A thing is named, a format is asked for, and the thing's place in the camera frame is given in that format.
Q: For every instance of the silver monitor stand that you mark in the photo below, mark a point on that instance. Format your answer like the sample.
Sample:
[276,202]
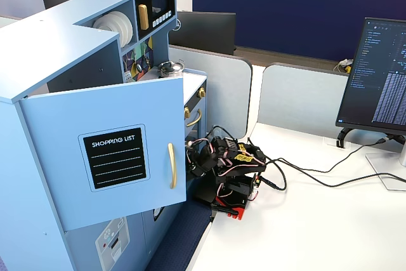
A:
[393,185]

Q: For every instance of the gold toy oven knob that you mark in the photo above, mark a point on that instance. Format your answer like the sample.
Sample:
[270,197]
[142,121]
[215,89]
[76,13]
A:
[186,113]
[201,92]

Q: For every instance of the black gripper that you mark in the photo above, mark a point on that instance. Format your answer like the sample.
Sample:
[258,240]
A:
[197,164]

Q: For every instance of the silver toy faucet knob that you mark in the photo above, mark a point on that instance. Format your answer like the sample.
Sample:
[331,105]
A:
[139,68]

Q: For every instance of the computer monitor showing code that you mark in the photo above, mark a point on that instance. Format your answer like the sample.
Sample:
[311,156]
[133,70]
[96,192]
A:
[374,77]

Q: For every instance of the black desk clamp bracket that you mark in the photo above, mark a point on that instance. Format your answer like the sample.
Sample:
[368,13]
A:
[341,139]

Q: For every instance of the red robot base clamp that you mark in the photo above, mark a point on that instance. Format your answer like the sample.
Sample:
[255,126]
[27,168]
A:
[236,212]

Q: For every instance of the blue shopping list cabinet door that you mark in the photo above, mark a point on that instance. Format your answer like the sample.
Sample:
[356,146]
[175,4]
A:
[57,144]

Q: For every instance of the white toy plate stack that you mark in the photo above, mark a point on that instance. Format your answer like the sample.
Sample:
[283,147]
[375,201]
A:
[117,25]

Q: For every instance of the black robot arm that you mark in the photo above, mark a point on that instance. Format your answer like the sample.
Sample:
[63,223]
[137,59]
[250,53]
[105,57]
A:
[241,169]

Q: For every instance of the black toy microwave door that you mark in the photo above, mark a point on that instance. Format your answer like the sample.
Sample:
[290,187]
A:
[160,2]

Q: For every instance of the small metal pot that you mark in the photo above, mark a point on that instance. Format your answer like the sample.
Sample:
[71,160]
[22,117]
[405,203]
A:
[171,67]

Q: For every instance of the grey desk divider panel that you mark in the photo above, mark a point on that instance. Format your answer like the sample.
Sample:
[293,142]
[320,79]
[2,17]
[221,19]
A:
[301,99]
[222,93]

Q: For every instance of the blue woven mat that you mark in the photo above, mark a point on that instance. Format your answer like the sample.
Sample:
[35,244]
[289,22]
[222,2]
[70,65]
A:
[180,239]

